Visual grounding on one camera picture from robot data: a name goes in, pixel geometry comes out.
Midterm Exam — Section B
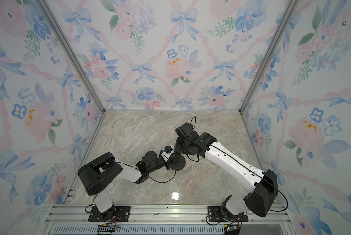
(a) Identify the black round microphone stand base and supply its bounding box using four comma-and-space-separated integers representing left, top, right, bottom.
174, 155, 186, 171

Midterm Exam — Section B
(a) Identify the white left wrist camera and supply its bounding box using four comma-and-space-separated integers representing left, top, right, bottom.
160, 145, 175, 162

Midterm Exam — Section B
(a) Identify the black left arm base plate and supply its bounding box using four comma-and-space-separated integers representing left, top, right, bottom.
88, 206, 131, 222

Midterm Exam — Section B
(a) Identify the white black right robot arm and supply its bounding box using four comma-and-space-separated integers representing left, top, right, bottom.
175, 122, 282, 221

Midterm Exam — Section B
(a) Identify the aluminium left corner post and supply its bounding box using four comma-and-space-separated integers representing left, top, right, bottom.
34, 0, 105, 114

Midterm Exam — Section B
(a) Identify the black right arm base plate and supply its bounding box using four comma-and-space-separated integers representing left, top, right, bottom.
206, 195, 248, 226

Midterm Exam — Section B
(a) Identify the aluminium corner post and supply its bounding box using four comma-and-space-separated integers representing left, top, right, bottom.
34, 0, 105, 114
239, 0, 299, 115

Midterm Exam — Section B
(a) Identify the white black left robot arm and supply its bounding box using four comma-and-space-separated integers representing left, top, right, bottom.
77, 146, 184, 223

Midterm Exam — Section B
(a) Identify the aluminium right corner post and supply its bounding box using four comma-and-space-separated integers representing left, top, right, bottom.
239, 0, 299, 115

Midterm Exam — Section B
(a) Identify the aluminium mounting rail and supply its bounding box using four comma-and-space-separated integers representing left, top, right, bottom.
40, 205, 296, 235

